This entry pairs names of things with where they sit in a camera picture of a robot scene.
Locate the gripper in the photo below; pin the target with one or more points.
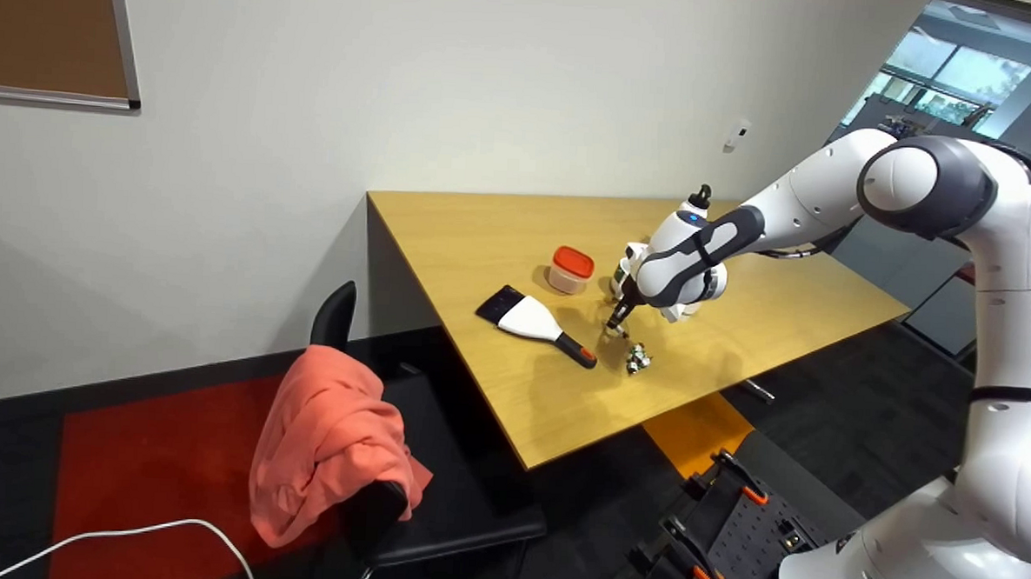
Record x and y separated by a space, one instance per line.
626 311

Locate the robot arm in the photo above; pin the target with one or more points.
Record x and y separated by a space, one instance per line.
1009 346

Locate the heap of wrapped candies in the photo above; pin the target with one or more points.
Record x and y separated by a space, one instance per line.
638 359

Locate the plastic container with red lid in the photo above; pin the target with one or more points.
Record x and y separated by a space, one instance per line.
570 271

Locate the black clamp with orange tip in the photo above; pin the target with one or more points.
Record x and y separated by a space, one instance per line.
740 479
697 558

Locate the black office chair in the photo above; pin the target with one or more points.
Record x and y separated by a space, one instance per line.
463 487

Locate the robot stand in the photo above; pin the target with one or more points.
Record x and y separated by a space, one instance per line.
740 534

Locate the coral cloth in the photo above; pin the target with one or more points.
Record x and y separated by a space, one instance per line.
326 438

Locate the window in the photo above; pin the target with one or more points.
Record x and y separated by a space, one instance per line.
951 78

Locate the cork board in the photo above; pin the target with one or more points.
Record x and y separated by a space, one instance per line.
44 25

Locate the white wall sensor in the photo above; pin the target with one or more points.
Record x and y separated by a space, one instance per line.
736 134

